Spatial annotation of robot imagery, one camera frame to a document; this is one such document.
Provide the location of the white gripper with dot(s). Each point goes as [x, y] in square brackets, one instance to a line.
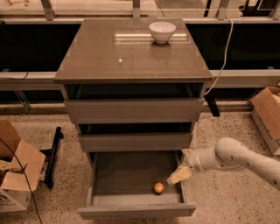
[194, 162]

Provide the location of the orange fruit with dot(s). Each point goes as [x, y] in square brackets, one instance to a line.
[158, 187]

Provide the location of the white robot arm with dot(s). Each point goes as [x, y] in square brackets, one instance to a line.
[227, 155]

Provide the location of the grey bottom drawer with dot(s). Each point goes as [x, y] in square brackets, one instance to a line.
[121, 186]

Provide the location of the grey drawer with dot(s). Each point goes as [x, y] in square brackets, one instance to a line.
[165, 110]
[152, 136]
[121, 186]

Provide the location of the grey drawer cabinet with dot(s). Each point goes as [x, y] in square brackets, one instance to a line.
[119, 59]

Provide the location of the grey middle drawer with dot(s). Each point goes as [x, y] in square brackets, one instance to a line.
[152, 136]

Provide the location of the grey top drawer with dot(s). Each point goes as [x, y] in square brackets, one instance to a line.
[165, 110]

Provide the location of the cardboard box right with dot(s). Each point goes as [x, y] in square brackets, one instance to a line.
[266, 114]

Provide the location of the cardboard box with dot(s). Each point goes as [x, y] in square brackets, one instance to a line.
[266, 114]
[21, 165]

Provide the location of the white ceramic bowl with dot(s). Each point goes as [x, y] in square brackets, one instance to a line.
[162, 32]

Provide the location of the black metal stand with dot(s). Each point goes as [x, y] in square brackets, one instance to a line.
[50, 155]

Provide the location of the cardboard box left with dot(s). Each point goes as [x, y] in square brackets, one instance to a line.
[21, 165]

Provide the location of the black table leg bracket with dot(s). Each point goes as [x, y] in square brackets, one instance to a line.
[211, 102]

